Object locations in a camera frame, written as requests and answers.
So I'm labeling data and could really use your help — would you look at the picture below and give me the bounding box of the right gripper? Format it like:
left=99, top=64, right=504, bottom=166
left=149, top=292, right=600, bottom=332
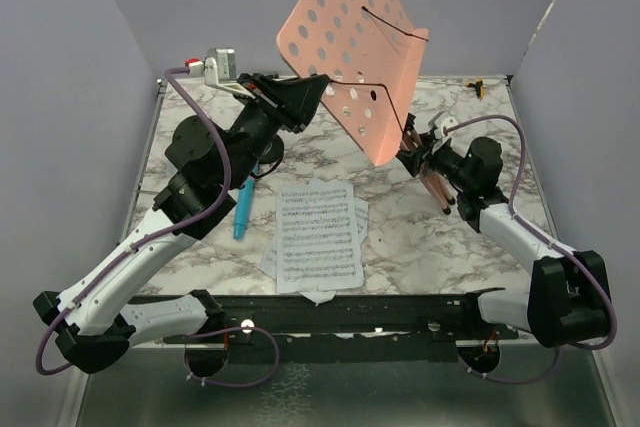
left=396, top=130, right=475, bottom=191

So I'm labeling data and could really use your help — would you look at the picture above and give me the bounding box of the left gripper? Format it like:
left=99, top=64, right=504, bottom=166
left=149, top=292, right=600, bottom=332
left=224, top=74, right=331, bottom=189

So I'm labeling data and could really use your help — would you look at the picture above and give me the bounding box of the pink perforated music stand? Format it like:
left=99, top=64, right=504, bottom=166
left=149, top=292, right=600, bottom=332
left=276, top=0, right=429, bottom=166

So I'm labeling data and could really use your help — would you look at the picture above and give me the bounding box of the sheet music page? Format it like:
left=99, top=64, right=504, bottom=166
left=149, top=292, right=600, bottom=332
left=259, top=198, right=369, bottom=305
left=275, top=181, right=364, bottom=294

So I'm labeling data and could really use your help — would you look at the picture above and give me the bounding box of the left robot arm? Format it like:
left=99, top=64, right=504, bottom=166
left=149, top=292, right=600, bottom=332
left=33, top=68, right=330, bottom=375

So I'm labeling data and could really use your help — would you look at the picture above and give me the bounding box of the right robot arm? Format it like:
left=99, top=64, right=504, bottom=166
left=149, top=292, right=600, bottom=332
left=396, top=134, right=612, bottom=348

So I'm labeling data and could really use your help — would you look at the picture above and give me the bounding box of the black microphone desk stand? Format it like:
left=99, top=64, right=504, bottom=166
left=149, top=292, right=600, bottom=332
left=258, top=135, right=285, bottom=165

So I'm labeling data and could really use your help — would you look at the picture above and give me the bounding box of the yellow black clamp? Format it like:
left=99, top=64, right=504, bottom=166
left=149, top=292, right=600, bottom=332
left=466, top=78, right=485, bottom=100

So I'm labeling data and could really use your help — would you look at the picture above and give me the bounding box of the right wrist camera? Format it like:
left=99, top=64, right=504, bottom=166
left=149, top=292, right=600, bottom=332
left=428, top=112, right=458, bottom=140

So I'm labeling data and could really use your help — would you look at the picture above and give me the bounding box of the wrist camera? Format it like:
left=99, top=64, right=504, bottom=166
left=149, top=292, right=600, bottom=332
left=428, top=112, right=458, bottom=140
left=184, top=47, right=241, bottom=94

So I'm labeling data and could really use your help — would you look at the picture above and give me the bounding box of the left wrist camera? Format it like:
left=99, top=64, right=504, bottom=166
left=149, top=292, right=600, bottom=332
left=184, top=47, right=241, bottom=94

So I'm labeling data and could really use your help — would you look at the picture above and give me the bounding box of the blue toy recorder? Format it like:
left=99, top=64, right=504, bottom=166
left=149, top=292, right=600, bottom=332
left=232, top=176, right=255, bottom=241

